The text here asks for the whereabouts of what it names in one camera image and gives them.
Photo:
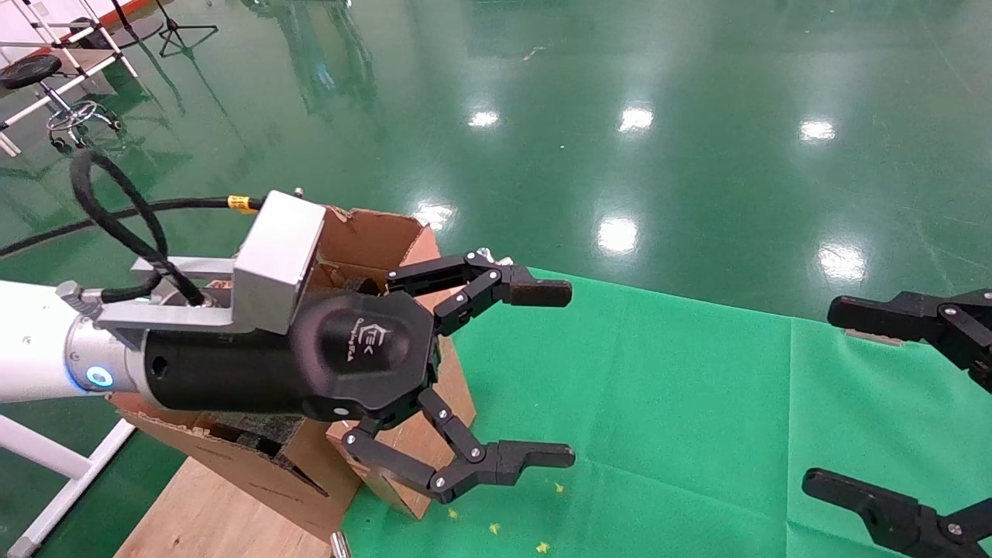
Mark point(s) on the silver metal clip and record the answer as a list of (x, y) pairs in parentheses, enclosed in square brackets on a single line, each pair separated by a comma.
[(872, 336), (339, 545), (485, 253)]

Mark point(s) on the black rolling stool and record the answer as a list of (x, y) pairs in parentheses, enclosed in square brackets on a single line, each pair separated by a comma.
[(29, 70)]

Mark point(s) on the large open cardboard carton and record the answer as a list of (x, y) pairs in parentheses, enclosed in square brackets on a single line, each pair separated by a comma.
[(232, 473)]

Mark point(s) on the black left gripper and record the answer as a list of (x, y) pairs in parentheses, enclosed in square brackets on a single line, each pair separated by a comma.
[(356, 356)]

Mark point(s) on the white pipe rack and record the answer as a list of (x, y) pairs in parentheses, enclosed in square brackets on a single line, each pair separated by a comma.
[(74, 71)]

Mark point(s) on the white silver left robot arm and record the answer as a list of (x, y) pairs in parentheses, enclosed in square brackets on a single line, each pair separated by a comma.
[(39, 341)]

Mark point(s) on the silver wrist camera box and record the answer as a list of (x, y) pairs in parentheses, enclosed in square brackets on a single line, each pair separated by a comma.
[(275, 256)]

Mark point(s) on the green cloth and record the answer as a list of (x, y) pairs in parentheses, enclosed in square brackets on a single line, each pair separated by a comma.
[(682, 418)]

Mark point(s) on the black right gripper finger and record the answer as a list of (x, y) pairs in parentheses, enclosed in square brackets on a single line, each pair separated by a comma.
[(868, 500), (876, 316)]

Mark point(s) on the black round-base stand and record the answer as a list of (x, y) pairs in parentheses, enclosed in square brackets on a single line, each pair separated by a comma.
[(136, 31)]

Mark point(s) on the white metal frame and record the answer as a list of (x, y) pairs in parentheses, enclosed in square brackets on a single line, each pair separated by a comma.
[(70, 473)]

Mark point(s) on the black tripod stand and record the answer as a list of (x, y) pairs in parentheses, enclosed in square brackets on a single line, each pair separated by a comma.
[(180, 35)]

